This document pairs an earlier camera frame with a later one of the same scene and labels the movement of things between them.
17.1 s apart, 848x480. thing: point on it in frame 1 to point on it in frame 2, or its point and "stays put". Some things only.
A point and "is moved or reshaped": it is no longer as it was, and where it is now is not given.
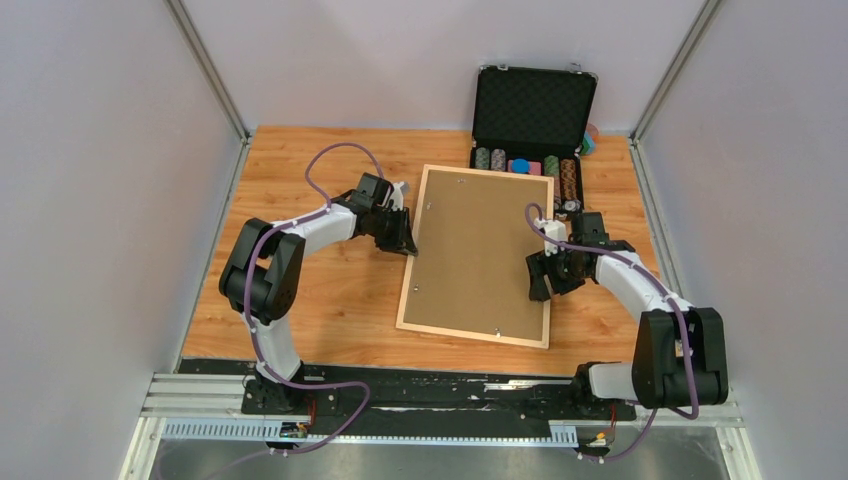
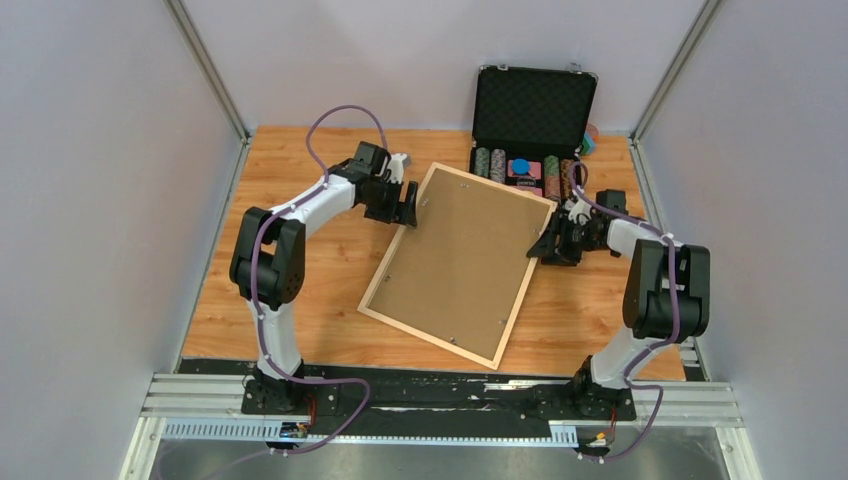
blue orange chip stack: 569,185 stays put
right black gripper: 539,265 to 546,247
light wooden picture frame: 473,230 is moved or reshaped
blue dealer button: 521,166 stays put
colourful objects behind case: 591,137 stays put
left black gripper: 403,241 to 390,215
